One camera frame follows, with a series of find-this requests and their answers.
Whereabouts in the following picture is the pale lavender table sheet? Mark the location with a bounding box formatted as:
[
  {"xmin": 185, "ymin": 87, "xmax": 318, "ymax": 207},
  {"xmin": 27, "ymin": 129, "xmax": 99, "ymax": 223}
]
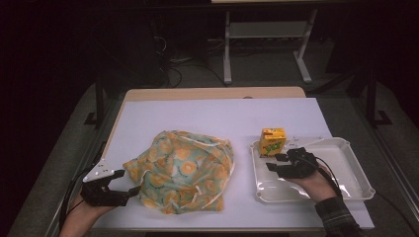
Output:
[{"xmin": 92, "ymin": 97, "xmax": 376, "ymax": 231}]

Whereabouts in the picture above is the orange patterned cloth bag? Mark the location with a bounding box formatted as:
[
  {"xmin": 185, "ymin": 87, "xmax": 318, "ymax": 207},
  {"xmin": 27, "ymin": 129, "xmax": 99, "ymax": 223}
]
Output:
[{"xmin": 122, "ymin": 129, "xmax": 235, "ymax": 216}]

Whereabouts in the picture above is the yellow juice carton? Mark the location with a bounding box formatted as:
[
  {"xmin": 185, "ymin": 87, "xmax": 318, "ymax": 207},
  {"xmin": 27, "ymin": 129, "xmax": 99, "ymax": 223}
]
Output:
[{"xmin": 258, "ymin": 127, "xmax": 288, "ymax": 158}]

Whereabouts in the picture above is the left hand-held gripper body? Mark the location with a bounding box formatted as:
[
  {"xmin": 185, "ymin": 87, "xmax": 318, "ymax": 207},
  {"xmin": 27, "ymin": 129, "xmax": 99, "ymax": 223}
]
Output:
[{"xmin": 79, "ymin": 158, "xmax": 130, "ymax": 208}]

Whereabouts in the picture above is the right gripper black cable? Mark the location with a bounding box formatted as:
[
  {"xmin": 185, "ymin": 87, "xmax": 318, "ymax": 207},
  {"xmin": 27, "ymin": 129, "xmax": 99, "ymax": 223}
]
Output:
[{"xmin": 314, "ymin": 156, "xmax": 344, "ymax": 199}]

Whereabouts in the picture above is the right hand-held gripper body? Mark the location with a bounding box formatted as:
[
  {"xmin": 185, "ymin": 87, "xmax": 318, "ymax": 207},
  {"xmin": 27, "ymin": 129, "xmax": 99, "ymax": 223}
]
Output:
[{"xmin": 275, "ymin": 135, "xmax": 326, "ymax": 181}]

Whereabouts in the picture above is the black metal stand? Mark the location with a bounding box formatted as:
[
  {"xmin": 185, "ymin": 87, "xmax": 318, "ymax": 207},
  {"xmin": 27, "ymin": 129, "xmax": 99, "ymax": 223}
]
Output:
[
  {"xmin": 365, "ymin": 63, "xmax": 393, "ymax": 129},
  {"xmin": 83, "ymin": 72, "xmax": 107, "ymax": 128}
]

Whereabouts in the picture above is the black floor cable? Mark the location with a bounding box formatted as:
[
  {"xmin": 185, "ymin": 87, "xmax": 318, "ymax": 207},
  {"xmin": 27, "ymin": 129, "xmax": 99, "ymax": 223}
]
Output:
[{"xmin": 375, "ymin": 191, "xmax": 419, "ymax": 235}]

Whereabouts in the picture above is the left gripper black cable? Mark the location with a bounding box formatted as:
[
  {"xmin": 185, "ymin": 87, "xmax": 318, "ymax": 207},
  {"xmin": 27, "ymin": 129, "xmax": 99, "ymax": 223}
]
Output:
[{"xmin": 58, "ymin": 164, "xmax": 100, "ymax": 231}]

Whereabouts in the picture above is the white metal frame table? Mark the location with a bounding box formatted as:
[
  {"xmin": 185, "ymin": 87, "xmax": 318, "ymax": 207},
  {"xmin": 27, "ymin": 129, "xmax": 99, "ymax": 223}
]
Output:
[{"xmin": 210, "ymin": 0, "xmax": 320, "ymax": 86}]

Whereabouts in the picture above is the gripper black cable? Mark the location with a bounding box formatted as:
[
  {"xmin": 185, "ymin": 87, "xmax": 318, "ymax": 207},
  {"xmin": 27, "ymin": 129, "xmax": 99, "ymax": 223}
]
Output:
[
  {"xmin": 58, "ymin": 164, "xmax": 100, "ymax": 231},
  {"xmin": 314, "ymin": 156, "xmax": 344, "ymax": 199}
]

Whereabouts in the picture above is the person's right hand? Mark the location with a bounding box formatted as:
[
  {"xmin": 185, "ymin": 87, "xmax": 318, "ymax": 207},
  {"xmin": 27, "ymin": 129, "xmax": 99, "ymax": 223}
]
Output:
[{"xmin": 287, "ymin": 164, "xmax": 338, "ymax": 203}]

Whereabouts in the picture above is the person's left hand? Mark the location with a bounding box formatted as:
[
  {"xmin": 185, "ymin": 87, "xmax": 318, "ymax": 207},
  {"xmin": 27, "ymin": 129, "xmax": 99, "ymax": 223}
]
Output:
[{"xmin": 58, "ymin": 193, "xmax": 116, "ymax": 237}]

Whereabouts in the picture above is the tangle of floor cables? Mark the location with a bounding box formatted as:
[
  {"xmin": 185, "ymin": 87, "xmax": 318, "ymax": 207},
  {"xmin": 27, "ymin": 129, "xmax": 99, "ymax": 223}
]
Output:
[{"xmin": 151, "ymin": 33, "xmax": 228, "ymax": 89}]

